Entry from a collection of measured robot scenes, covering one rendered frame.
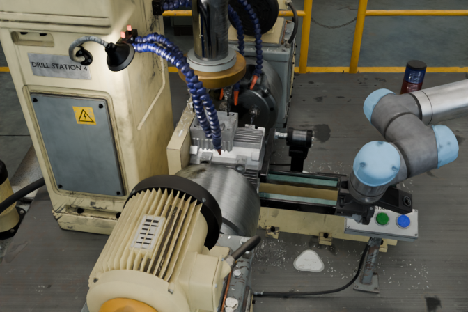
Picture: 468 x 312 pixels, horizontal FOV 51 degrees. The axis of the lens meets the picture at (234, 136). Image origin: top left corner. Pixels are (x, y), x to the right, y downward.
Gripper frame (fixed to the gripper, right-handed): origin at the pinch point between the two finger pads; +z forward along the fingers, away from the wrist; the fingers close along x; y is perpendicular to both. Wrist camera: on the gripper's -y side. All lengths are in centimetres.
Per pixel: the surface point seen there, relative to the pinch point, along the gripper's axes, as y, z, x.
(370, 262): -4.9, 17.0, 7.8
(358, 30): -16, 187, -197
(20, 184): 177, 141, -36
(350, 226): 2.3, 1.8, 2.9
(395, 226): -8.1, 1.8, 1.5
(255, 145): 28.8, 8.8, -19.1
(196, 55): 45, -14, -33
